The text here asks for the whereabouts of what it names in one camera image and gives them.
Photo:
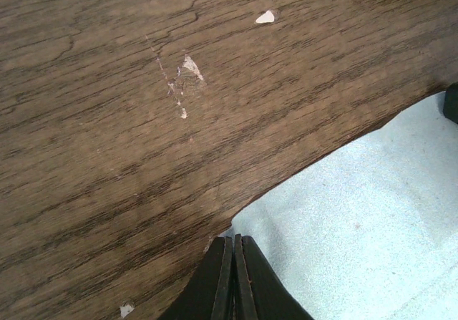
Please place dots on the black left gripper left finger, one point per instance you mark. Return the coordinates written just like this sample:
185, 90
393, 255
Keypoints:
209, 292

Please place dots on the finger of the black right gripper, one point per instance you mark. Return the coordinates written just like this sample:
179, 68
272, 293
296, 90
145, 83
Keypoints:
450, 106

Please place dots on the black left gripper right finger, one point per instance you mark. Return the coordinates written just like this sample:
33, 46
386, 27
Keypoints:
259, 293

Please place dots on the light blue cleaning cloth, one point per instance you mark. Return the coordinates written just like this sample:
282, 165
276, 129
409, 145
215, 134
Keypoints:
369, 231

